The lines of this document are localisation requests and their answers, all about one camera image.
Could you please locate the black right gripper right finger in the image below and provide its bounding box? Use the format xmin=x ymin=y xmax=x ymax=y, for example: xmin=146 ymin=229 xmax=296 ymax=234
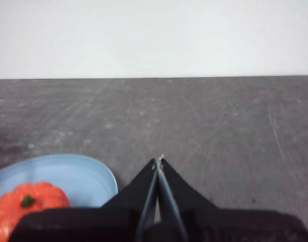
xmin=158 ymin=158 xmax=219 ymax=242

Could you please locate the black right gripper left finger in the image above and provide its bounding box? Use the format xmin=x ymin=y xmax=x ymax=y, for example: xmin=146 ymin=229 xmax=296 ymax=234
xmin=100 ymin=158 xmax=159 ymax=242

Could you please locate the orange pumpkin with green stem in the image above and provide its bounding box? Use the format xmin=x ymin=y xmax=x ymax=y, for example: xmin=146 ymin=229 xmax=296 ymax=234
xmin=0 ymin=180 xmax=71 ymax=242

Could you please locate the blue plate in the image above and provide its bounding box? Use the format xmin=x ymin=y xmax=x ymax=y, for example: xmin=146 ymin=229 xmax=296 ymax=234
xmin=0 ymin=154 xmax=119 ymax=209

